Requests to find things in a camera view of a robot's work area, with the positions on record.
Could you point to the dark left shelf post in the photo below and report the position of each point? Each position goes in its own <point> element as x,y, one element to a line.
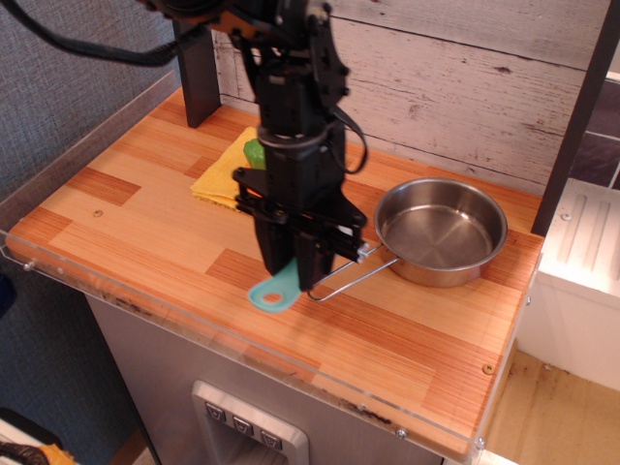
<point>199,79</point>

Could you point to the dark shelf post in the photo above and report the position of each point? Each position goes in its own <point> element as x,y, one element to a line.
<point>199,79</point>
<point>584,106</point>

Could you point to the silver dispenser panel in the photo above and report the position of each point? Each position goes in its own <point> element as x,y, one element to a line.
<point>236,432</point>

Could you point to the white toy sink unit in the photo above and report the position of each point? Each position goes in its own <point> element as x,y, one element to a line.
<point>571,319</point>

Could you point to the yellow folded cloth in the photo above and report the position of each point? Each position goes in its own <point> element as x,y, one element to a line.
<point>216,184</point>

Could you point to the clear acrylic table guard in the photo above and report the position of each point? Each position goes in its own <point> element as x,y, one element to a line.
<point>420,361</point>

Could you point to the orange object bottom left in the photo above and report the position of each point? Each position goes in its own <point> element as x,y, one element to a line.
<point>57,456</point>

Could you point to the teal dish brush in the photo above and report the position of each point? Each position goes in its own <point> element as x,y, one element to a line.
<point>279,292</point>

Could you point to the stainless steel pot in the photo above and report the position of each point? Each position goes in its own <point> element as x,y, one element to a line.
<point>436,232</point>

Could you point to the grey toy fridge cabinet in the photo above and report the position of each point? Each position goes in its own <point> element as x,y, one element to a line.
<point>159,368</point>

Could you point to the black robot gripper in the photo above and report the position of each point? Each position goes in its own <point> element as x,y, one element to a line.
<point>300,192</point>

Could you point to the dark right shelf post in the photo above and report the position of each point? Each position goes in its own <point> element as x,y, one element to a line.
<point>584,106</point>

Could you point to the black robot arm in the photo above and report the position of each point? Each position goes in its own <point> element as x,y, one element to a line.
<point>289,56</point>

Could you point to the orange toy carrot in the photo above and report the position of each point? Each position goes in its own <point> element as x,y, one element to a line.
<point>254,155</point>

